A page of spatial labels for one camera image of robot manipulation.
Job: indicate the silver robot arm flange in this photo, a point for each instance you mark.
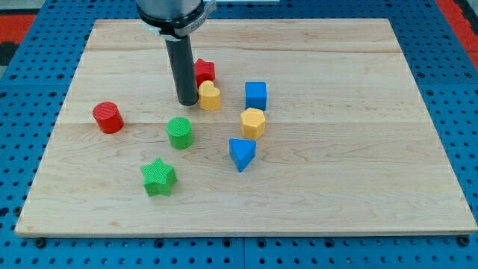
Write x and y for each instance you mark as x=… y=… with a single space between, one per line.
x=174 y=20

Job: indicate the red star block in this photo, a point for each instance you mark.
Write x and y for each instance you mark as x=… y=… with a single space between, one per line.
x=204 y=71

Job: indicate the green star block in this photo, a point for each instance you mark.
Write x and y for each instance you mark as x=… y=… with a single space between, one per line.
x=158 y=178

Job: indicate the blue triangle block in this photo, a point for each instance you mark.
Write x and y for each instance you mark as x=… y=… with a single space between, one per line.
x=242 y=152

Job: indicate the yellow hexagon block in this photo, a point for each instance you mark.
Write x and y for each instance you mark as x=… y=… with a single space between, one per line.
x=252 y=123

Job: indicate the blue cube block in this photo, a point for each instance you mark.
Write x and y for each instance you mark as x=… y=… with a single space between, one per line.
x=256 y=95

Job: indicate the yellow heart block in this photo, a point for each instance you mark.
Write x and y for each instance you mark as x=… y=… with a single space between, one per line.
x=209 y=96

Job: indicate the green cylinder block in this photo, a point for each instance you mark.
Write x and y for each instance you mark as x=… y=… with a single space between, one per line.
x=180 y=133

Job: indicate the light wooden board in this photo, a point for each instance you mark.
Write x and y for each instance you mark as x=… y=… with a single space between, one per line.
x=349 y=147

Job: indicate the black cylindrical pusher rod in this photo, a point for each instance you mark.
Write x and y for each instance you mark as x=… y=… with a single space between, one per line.
x=181 y=62

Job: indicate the red cylinder block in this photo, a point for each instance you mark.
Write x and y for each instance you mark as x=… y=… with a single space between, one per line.
x=108 y=117

